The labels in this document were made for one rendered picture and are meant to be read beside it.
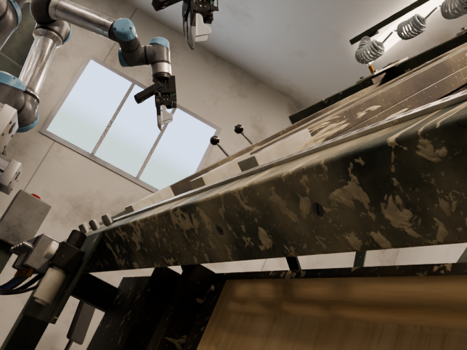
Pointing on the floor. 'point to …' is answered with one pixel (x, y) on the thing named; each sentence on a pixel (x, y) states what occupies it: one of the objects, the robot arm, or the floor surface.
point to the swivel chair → (80, 324)
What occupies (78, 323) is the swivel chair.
